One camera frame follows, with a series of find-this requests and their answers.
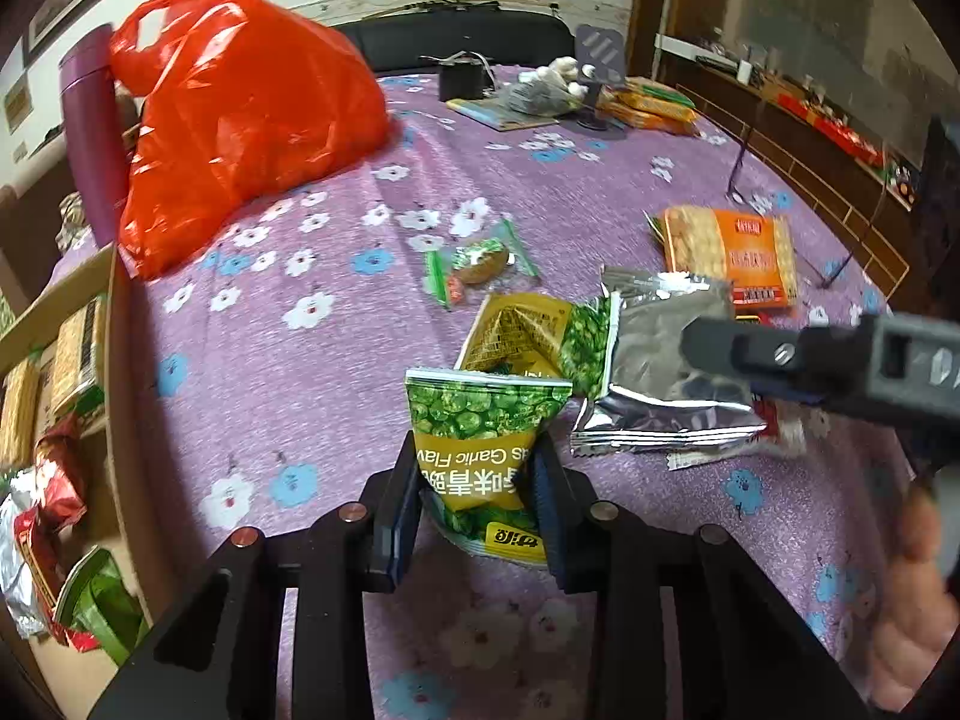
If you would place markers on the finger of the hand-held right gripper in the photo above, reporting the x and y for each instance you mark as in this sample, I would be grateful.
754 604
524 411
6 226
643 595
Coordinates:
765 356

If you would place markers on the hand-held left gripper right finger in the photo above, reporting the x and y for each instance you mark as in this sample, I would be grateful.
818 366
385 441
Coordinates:
544 517

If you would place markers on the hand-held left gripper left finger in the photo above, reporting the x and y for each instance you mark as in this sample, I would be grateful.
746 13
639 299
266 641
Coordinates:
405 525

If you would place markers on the silver foil snack packet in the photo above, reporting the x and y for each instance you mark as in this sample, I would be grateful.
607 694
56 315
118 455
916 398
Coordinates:
652 360

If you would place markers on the green pea snack packet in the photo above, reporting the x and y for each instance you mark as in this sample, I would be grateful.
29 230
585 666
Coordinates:
480 420

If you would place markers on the cardboard box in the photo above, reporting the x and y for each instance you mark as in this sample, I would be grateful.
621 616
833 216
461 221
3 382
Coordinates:
124 390

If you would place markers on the person's right hand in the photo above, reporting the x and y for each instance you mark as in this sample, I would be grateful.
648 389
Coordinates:
911 600

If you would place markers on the orange cracker packet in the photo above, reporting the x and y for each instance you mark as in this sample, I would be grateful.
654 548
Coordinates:
750 255

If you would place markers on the small green packet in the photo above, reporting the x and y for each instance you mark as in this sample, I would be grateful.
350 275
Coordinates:
656 231

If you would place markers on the eyeglasses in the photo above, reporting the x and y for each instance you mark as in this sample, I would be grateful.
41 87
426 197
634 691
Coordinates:
731 184

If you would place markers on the wooden low cabinet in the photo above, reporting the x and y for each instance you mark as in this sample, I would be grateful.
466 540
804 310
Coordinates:
810 180

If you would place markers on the yellow green pea packet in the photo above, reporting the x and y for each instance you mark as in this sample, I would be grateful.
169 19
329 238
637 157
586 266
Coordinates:
517 330

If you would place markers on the red flat box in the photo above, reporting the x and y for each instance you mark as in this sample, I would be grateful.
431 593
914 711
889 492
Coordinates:
847 136

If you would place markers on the green wrapped candy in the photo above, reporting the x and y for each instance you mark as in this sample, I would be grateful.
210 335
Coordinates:
480 262

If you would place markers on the yellow cracker packet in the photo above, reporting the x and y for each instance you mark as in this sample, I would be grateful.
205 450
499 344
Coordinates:
652 118
652 91

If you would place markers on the white flat box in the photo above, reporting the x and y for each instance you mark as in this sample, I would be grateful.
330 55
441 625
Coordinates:
675 45

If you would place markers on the clear plastic bag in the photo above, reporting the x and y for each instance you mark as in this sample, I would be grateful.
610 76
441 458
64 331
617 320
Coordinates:
536 97

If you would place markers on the white lumpy item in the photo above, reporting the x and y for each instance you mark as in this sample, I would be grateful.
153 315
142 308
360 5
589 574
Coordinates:
559 69

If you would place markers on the thin book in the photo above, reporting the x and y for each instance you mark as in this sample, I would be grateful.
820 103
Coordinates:
487 114

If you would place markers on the cracker packet green edge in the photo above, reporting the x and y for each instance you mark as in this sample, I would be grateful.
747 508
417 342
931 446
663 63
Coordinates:
75 345

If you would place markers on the silver red snack packet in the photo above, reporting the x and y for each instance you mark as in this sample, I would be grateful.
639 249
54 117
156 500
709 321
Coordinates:
19 570

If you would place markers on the small black box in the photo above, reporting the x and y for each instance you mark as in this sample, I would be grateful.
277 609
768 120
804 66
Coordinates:
461 82

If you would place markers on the red plastic bag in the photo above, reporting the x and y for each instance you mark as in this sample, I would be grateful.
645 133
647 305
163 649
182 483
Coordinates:
247 127

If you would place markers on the black sofa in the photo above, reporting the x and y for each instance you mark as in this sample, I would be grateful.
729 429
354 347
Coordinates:
420 37

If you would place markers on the brown armchair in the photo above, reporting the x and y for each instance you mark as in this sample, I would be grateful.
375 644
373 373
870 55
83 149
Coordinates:
30 225

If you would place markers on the purple thermos bottle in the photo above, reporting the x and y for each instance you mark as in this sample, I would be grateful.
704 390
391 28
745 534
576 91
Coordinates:
90 150

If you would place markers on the small wall plaque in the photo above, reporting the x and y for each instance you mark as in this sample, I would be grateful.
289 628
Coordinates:
16 105

